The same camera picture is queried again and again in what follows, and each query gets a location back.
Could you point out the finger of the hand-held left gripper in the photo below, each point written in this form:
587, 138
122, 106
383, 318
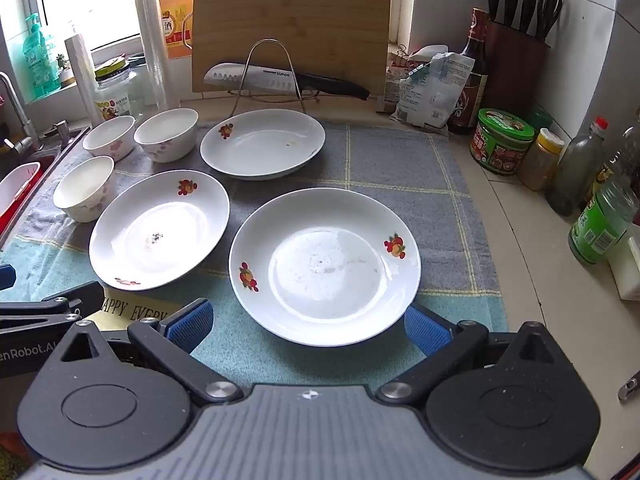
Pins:
6, 277
85, 295

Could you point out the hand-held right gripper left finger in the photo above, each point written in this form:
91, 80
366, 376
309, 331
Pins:
192, 325

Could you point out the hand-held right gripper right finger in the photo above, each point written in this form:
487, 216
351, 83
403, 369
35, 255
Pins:
425, 330

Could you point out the white floral plate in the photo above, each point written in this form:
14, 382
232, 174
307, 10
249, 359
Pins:
155, 230
325, 270
260, 150

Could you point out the white floral bowl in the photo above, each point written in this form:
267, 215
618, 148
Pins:
165, 130
107, 132
82, 187

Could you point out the red plastic basin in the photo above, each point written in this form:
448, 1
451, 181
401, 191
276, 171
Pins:
12, 222

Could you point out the white plastic container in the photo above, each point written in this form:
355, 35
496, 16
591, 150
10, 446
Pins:
15, 187

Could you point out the colourful patterned cloth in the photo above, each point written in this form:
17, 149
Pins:
12, 455

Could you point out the steel sink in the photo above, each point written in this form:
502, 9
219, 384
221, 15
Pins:
55, 147

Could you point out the metal sink knob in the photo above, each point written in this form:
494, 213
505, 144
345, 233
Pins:
62, 130

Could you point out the grey and teal checked towel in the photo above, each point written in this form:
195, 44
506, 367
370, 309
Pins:
390, 170

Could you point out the metal faucet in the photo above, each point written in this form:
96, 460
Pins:
17, 110

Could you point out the glass jar with green lid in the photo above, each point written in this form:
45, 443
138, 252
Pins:
112, 100

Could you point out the green label plastic bottle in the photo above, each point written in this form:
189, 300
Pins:
595, 230

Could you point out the green lidded round tin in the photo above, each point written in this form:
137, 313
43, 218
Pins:
500, 145

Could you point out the yellow lid spice jar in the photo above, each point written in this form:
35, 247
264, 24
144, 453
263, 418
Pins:
537, 165

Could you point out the white box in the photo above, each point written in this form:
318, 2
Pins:
627, 270

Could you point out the paper towel roll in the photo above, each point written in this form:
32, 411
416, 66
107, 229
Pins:
82, 80

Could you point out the green dish soap bottle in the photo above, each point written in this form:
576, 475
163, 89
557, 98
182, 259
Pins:
40, 65

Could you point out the clear bottle with red cap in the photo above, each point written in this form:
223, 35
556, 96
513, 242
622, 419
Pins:
575, 170

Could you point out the white printed plastic bag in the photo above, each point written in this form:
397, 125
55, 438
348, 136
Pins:
430, 95

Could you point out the dark soy sauce bottle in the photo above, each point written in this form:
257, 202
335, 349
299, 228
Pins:
472, 95

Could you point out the red and white packet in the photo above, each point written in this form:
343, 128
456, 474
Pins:
395, 85

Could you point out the stack of clear plastic cups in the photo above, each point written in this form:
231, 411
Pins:
150, 45

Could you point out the dark red knife block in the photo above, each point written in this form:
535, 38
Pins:
515, 75

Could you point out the glass bottle with yellow label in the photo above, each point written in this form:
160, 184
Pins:
627, 145

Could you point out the metal binder clip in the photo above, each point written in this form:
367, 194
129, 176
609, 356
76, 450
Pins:
400, 52

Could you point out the orange label cooking wine bottle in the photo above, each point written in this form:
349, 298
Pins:
175, 20

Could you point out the window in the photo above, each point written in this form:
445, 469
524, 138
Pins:
100, 0

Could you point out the bamboo cutting board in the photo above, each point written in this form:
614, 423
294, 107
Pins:
300, 20

